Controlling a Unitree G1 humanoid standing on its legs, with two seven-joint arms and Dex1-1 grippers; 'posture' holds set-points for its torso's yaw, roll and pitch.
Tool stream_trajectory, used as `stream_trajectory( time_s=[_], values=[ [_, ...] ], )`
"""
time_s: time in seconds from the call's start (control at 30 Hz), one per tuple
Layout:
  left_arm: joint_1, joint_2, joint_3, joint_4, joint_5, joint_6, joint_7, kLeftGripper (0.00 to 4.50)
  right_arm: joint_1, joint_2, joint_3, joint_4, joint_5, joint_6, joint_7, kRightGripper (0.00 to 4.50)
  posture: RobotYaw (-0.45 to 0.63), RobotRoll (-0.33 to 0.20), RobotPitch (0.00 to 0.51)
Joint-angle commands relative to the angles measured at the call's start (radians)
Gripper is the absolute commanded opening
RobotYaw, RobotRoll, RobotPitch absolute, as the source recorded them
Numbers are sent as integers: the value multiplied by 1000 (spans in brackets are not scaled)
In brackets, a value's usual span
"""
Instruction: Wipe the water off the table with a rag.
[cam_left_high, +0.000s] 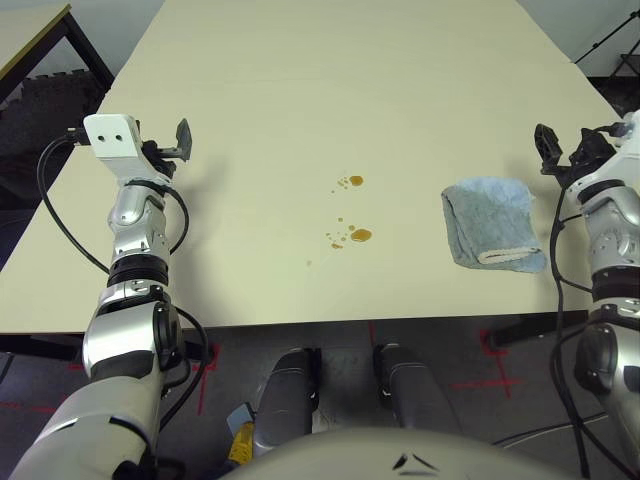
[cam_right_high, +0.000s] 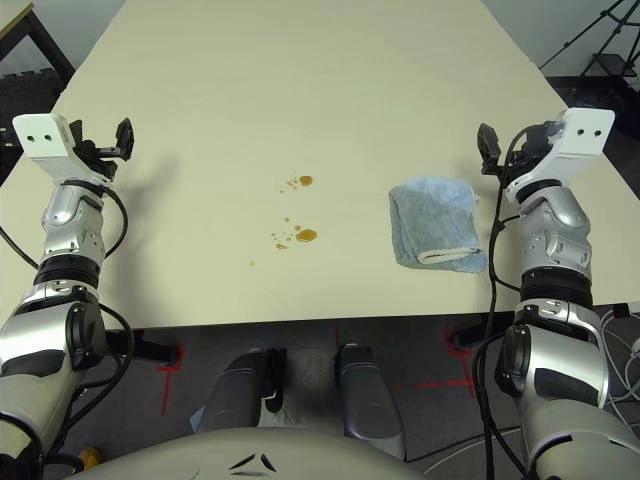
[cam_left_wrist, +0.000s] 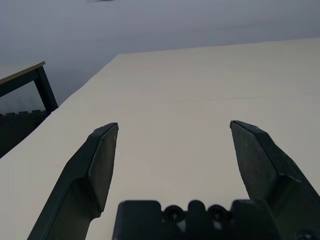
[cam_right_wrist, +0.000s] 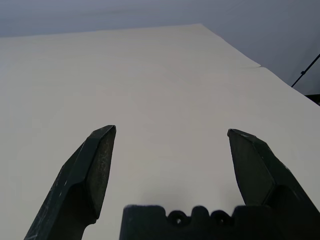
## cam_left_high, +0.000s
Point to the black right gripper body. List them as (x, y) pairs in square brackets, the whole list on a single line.
[(575, 170)]

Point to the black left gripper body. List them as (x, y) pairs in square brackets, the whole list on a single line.
[(157, 152)]

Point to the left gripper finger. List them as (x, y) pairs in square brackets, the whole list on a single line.
[(183, 140)]

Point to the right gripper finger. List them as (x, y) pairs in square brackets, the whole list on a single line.
[(548, 147), (597, 141)]

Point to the light blue fluffy rag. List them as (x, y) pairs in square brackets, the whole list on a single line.
[(485, 220)]

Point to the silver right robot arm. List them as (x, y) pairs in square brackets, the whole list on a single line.
[(620, 215)]

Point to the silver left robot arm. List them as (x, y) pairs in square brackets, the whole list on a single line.
[(130, 210)]

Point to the black tripod stand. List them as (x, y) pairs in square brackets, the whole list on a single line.
[(600, 44)]

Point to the black foam floor mat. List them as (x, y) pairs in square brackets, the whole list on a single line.
[(30, 125)]

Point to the round brown liquid puddle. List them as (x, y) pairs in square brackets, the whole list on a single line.
[(356, 181)]

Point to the red floor tape mark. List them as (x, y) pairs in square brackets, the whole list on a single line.
[(487, 345), (202, 380)]

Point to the oval brown liquid puddle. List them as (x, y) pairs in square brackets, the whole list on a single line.
[(360, 235)]

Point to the grey right robot leg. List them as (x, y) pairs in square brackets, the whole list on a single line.
[(415, 390)]

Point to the grey robot leg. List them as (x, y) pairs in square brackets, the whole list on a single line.
[(415, 390), (285, 395)]

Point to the grey left robot leg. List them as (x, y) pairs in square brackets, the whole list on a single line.
[(285, 395)]

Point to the blue-grey paper sheet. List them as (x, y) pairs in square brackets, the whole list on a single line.
[(241, 417)]

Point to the yellow floor object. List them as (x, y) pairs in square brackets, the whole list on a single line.
[(242, 445)]

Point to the grey robot torso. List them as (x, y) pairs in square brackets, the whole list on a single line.
[(350, 455)]

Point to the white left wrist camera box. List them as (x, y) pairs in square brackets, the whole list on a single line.
[(110, 137)]

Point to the beige side table black frame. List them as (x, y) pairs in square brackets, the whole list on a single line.
[(30, 35)]

